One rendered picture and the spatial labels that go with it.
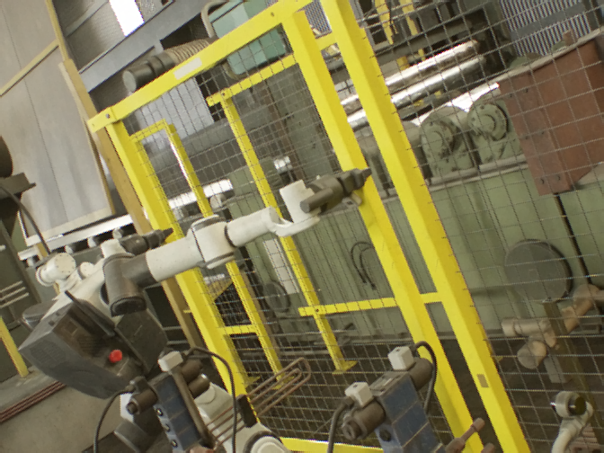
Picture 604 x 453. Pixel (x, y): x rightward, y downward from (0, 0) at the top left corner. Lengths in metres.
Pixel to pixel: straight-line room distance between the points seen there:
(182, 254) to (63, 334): 0.38
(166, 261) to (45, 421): 3.61
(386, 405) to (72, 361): 1.20
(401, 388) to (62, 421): 4.55
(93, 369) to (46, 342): 0.15
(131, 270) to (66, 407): 3.60
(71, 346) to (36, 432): 3.44
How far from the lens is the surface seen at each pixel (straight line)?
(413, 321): 2.20
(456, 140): 4.12
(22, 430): 5.53
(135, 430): 2.34
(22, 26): 7.34
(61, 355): 2.19
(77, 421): 5.66
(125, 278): 2.08
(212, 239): 2.00
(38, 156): 7.57
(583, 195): 3.80
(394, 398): 1.19
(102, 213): 6.57
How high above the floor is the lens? 1.56
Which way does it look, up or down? 8 degrees down
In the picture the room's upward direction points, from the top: 23 degrees counter-clockwise
